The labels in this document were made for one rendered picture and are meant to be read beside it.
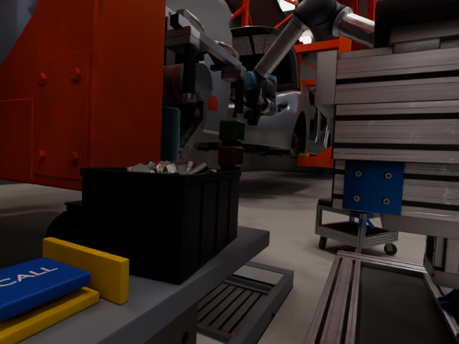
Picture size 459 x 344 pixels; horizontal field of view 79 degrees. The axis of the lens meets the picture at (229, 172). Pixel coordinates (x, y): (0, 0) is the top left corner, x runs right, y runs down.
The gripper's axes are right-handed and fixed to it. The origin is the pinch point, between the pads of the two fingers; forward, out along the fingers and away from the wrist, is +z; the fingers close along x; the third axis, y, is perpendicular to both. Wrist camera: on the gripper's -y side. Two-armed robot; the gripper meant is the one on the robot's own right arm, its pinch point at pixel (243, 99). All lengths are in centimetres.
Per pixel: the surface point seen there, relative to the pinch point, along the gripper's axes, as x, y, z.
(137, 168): 24, -26, 81
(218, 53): -1.5, 12.1, 19.6
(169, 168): 27, -26, 79
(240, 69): 1.3, 10.2, 7.1
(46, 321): 28, -37, 93
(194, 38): 1.6, 9.0, 39.1
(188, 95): 1.5, -7.2, 40.4
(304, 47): -113, 249, -574
